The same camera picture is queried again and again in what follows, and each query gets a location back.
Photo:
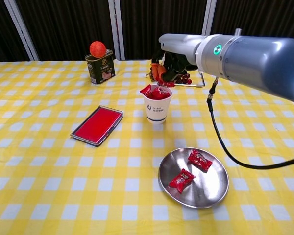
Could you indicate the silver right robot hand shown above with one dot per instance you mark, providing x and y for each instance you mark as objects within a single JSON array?
[{"x": 178, "y": 42}]

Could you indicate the orange red round fruit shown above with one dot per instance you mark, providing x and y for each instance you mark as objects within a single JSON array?
[{"x": 97, "y": 49}]

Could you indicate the black pleated curtain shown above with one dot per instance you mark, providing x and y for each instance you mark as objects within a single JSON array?
[{"x": 63, "y": 24}]

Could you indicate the white metal frame post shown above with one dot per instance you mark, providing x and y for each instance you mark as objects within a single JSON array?
[
  {"x": 20, "y": 27},
  {"x": 209, "y": 17},
  {"x": 120, "y": 49}
]

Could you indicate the silver metal plate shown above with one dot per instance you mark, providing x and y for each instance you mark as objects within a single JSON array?
[{"x": 205, "y": 191}]

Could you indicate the yellow white checked tablecloth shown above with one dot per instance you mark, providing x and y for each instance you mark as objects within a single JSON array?
[{"x": 63, "y": 183}]

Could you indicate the red candy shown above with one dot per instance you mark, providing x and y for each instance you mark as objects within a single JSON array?
[
  {"x": 159, "y": 93},
  {"x": 146, "y": 89},
  {"x": 169, "y": 84},
  {"x": 182, "y": 180},
  {"x": 199, "y": 160}
]

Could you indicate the red ink pad case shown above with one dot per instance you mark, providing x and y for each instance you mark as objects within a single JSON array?
[{"x": 98, "y": 124}]

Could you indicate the white paper cup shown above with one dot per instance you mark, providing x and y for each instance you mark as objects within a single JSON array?
[{"x": 156, "y": 112}]

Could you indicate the dark green tin can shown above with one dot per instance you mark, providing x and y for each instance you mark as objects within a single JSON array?
[{"x": 100, "y": 71}]

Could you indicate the dark red grape bunch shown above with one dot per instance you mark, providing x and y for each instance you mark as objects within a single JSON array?
[{"x": 186, "y": 78}]

